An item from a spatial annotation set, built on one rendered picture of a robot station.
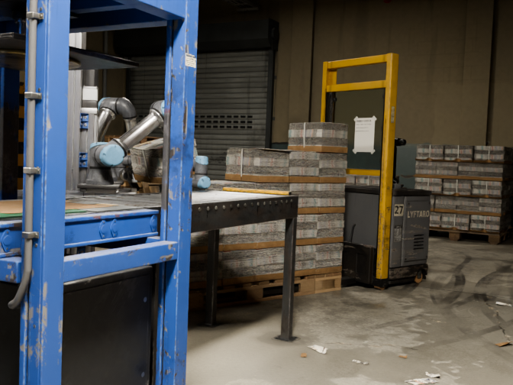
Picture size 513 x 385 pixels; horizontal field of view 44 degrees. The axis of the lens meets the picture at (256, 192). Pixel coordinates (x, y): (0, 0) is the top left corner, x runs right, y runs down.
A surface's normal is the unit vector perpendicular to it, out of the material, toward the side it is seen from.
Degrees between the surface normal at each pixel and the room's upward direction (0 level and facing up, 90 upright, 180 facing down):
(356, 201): 90
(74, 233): 90
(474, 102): 90
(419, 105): 90
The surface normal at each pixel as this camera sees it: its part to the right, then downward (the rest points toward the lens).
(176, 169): -0.47, 0.03
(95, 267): 0.88, 0.06
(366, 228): -0.77, 0.00
